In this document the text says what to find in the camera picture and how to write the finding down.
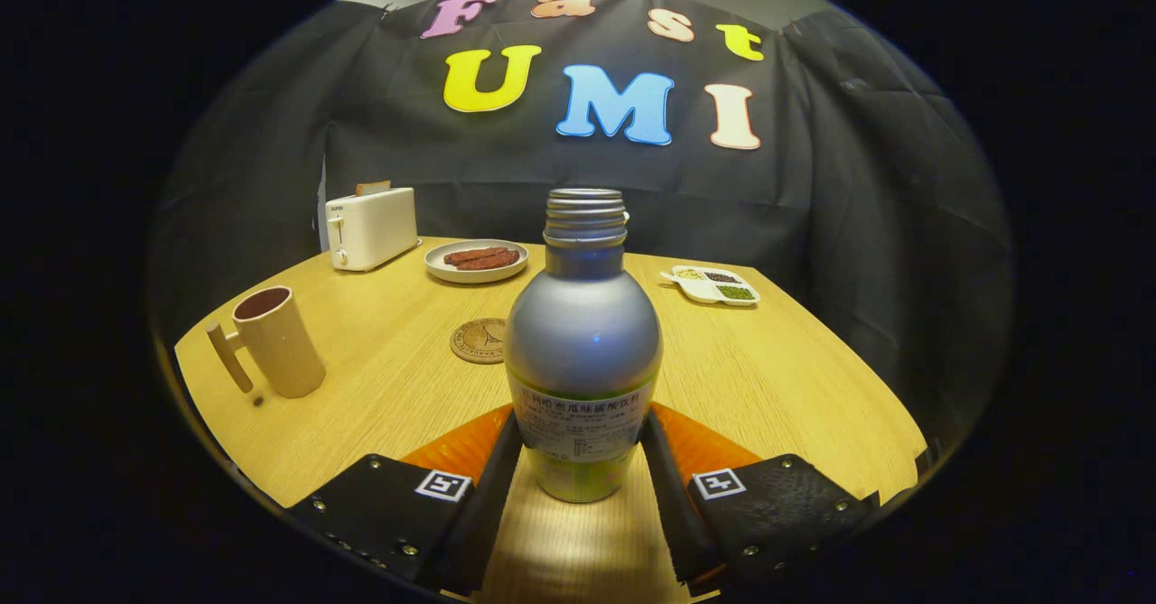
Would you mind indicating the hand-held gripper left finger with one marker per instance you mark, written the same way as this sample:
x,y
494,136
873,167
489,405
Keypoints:
x,y
483,514

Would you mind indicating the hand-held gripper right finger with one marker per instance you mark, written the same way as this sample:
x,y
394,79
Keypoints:
x,y
673,514

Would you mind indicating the round wooden coaster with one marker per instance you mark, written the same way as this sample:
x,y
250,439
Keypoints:
x,y
474,342

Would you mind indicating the silver juice bottle green label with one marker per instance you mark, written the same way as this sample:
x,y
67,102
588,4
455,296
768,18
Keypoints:
x,y
582,342

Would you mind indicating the wooden table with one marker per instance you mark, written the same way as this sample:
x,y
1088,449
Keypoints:
x,y
777,378

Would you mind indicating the white divided dish of beans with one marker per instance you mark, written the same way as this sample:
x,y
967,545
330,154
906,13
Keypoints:
x,y
700,290

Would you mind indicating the white round plate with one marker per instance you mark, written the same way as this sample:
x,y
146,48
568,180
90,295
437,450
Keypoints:
x,y
442,268

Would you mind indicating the brown meat slices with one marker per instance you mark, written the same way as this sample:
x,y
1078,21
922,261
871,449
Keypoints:
x,y
483,258

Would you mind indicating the white toaster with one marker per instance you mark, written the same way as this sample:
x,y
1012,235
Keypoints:
x,y
375,229

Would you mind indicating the brown toast slice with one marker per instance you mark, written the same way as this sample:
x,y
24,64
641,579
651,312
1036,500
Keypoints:
x,y
372,187

